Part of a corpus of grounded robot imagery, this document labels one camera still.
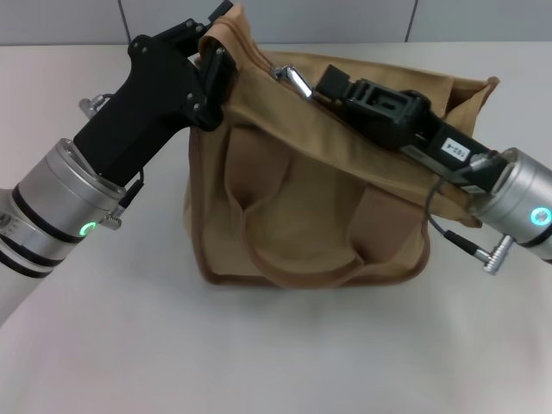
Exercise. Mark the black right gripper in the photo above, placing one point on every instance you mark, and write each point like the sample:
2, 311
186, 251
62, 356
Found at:
401, 118

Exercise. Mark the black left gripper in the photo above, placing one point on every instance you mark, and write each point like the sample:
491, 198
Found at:
142, 116

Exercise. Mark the silver metal zipper pull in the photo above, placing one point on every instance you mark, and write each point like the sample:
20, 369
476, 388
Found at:
297, 82

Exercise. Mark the khaki canvas food bag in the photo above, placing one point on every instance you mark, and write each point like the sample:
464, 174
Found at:
302, 194

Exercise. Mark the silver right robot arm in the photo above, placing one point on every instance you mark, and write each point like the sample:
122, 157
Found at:
517, 202

